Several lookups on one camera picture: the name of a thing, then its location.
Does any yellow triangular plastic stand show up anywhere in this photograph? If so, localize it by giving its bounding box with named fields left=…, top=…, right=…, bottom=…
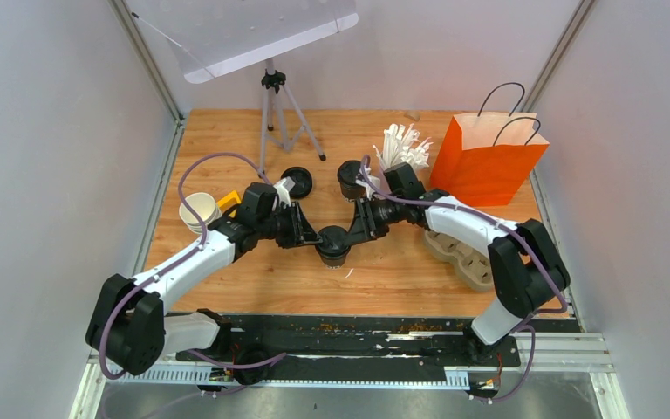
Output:
left=217, top=190, right=241, bottom=213

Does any cardboard cup carrier tray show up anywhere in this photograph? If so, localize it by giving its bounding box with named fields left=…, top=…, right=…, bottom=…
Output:
left=423, top=230, right=494, bottom=292

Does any grey tripod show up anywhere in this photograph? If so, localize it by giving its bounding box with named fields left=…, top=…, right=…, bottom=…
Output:
left=259, top=58, right=327, bottom=174

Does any stack of black lids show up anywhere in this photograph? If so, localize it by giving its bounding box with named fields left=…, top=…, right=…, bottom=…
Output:
left=281, top=166, right=313, bottom=200

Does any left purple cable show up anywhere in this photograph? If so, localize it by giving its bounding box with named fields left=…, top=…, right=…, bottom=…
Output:
left=98, top=152, right=287, bottom=400

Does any bundle of wrapped straws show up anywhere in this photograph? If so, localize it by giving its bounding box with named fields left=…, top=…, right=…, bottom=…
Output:
left=373, top=123, right=433, bottom=172

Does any black paper coffee cup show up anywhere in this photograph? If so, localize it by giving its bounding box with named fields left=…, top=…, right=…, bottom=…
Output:
left=320, top=255, right=347, bottom=269
left=339, top=182, right=366, bottom=202

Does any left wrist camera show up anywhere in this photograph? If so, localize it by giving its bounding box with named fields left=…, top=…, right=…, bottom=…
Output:
left=273, top=176, right=296, bottom=208

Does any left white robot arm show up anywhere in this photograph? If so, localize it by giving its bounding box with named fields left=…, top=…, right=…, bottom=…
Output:
left=85, top=177, right=321, bottom=375

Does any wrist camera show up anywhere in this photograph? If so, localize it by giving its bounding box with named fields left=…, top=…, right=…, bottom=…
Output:
left=273, top=176, right=296, bottom=208
left=356, top=168, right=383, bottom=199

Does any orange paper bag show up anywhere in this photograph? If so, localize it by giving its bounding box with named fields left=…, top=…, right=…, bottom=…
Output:
left=429, top=96, right=550, bottom=207

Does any stack of paper cups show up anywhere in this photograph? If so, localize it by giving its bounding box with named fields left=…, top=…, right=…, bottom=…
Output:
left=178, top=192, right=222, bottom=234

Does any black cup lid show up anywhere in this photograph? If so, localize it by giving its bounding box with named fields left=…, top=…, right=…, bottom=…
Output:
left=337, top=160, right=361, bottom=187
left=315, top=225, right=351, bottom=259

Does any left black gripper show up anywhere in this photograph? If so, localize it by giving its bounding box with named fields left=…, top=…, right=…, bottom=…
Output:
left=258, top=203, right=324, bottom=251

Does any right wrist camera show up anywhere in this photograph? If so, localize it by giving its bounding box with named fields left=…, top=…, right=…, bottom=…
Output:
left=356, top=168, right=383, bottom=199

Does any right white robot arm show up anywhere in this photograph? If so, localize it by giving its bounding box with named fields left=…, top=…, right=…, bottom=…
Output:
left=344, top=157, right=571, bottom=365

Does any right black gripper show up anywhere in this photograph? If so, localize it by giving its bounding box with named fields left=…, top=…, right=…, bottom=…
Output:
left=344, top=196, right=404, bottom=247

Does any white reflector board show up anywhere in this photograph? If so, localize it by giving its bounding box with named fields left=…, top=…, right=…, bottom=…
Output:
left=130, top=0, right=359, bottom=85

